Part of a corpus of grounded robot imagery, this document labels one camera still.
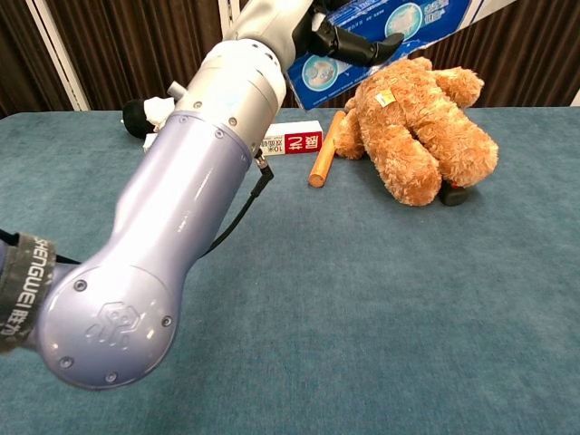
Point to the blue toothpaste box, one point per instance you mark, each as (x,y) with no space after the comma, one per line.
(408,22)

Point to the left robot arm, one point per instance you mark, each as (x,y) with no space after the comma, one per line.
(181,190)

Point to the long white baking paper box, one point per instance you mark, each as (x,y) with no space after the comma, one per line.
(294,140)

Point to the wooden rolling pin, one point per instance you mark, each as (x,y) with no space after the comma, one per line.
(324,158)

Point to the small black red object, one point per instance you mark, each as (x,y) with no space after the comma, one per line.
(455,196)

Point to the white partition post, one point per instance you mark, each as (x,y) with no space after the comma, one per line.
(577,99)
(59,56)
(226,18)

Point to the penguin plush toy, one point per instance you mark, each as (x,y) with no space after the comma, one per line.
(136,118)

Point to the brown teddy bear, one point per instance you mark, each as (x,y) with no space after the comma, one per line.
(408,136)

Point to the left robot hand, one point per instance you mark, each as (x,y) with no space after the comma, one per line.
(272,22)

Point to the teal carpet table cover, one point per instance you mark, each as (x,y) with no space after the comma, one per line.
(362,317)

